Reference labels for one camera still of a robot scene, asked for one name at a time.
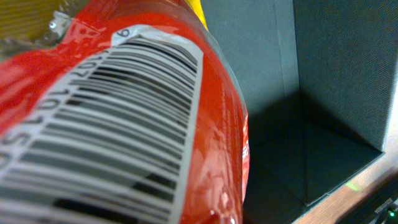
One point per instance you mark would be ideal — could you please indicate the red snack bag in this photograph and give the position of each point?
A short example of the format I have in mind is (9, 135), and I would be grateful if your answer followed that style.
(134, 117)

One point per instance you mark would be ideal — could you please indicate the dark green open box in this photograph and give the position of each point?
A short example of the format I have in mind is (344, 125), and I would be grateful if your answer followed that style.
(319, 79)

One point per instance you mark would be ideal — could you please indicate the yellow snack bag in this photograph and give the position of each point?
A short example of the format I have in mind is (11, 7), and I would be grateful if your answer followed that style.
(198, 10)

